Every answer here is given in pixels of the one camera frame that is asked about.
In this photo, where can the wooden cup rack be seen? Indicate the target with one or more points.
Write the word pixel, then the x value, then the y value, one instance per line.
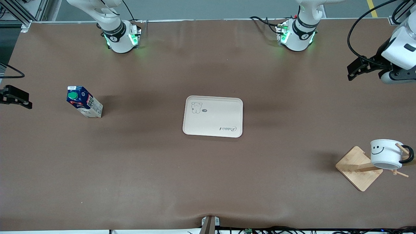
pixel 357 177

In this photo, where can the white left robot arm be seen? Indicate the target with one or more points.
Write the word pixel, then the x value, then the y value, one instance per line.
pixel 297 39

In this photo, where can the blue milk carton green cap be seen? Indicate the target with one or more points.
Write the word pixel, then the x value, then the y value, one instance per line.
pixel 85 104

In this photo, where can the cream plastic tray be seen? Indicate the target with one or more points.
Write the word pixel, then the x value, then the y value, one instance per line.
pixel 217 120

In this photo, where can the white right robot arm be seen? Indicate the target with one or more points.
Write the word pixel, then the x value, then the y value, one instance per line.
pixel 117 39

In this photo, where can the aluminium frame corner post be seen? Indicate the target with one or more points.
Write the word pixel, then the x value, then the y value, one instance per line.
pixel 391 20

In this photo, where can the small green connector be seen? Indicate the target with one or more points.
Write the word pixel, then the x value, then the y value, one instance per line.
pixel 249 231

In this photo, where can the brown table mat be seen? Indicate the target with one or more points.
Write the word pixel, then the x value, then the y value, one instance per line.
pixel 97 162

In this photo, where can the metal table edge clamp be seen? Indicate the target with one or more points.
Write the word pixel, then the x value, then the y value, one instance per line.
pixel 209 226

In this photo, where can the aluminium frame with black braces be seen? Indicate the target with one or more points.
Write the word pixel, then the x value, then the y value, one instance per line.
pixel 40 9

